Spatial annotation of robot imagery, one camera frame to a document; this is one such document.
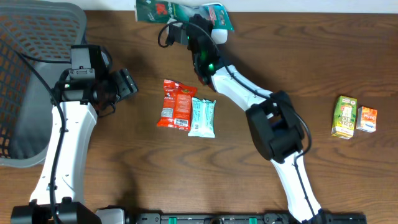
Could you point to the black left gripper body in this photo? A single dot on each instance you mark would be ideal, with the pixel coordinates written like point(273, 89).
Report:
point(124, 86)

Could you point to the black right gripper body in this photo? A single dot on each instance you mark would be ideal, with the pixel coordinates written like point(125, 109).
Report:
point(209, 25)

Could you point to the green white 3M packet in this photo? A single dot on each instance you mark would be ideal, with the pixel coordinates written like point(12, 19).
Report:
point(163, 11)

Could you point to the red snack packet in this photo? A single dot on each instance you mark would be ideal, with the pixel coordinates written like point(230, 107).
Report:
point(177, 107)

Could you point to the white teal wipes packet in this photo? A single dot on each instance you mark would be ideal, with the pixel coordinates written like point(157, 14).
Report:
point(202, 124)

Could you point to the green snack box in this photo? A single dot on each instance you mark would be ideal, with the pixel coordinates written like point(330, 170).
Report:
point(344, 117)

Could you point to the small orange candy box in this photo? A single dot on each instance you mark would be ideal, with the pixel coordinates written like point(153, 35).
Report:
point(367, 119)

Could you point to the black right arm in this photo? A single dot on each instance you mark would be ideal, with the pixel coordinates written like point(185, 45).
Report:
point(276, 129)

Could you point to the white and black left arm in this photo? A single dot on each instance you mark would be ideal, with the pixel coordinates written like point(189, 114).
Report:
point(82, 91)

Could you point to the grey plastic mesh basket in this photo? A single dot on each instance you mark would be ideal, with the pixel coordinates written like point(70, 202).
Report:
point(36, 37)

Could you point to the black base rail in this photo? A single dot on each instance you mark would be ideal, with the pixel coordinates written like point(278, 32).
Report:
point(267, 218)

